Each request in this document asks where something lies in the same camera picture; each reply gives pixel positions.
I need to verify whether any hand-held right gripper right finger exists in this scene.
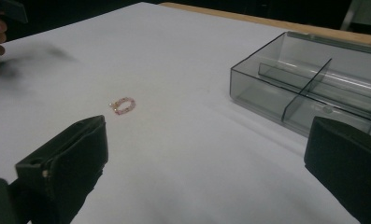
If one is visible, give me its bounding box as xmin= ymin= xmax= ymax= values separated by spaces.
xmin=304 ymin=116 xmax=371 ymax=224

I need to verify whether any pink beaded bracelet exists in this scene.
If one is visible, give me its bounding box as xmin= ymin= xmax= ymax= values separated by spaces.
xmin=108 ymin=96 xmax=136 ymax=117

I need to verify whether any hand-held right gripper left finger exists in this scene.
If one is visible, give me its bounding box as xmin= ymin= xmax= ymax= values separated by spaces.
xmin=15 ymin=115 xmax=109 ymax=224

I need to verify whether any white table cover sheet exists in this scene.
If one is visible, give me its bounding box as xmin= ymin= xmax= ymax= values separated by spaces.
xmin=0 ymin=1 xmax=371 ymax=224

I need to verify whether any grey object in background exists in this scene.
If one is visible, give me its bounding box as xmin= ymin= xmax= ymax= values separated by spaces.
xmin=340 ymin=0 xmax=371 ymax=32

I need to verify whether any clear grey divided organizer box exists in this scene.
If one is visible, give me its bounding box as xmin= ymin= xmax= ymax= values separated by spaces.
xmin=229 ymin=30 xmax=371 ymax=142

